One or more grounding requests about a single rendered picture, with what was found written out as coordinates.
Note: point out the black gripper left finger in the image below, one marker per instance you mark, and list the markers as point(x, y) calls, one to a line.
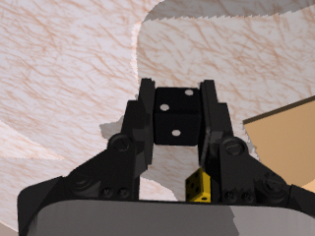
point(115, 171)

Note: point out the yellow die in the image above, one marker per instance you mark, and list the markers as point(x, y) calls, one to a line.
point(197, 187)

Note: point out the black die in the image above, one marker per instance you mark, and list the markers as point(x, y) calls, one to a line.
point(176, 116)

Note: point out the tan flat mat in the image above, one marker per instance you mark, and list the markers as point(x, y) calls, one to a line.
point(284, 139)

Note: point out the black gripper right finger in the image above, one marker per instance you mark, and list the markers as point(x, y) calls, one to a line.
point(235, 174)

